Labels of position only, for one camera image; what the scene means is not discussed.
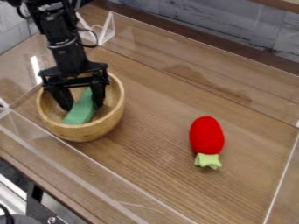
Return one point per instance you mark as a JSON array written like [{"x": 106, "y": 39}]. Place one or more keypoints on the red plush strawberry toy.
[{"x": 207, "y": 142}]

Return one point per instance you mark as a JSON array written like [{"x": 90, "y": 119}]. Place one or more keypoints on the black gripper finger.
[
  {"x": 63, "y": 97},
  {"x": 98, "y": 94}
]

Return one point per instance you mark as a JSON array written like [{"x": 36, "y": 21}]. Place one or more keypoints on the brown wooden bowl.
[{"x": 92, "y": 124}]

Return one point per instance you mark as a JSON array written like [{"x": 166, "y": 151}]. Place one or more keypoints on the clear acrylic corner bracket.
[{"x": 98, "y": 33}]

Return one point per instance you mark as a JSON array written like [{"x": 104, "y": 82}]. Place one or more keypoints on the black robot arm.
[{"x": 55, "y": 19}]

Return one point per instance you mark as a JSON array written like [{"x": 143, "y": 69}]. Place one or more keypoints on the green foam block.
[{"x": 82, "y": 111}]

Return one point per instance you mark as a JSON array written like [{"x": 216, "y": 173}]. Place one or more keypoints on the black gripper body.
[{"x": 75, "y": 71}]

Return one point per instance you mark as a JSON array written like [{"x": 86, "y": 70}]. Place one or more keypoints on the clear acrylic enclosure wall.
[{"x": 134, "y": 177}]

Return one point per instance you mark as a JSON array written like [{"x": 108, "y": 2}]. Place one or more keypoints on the black metal table frame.
[{"x": 46, "y": 209}]

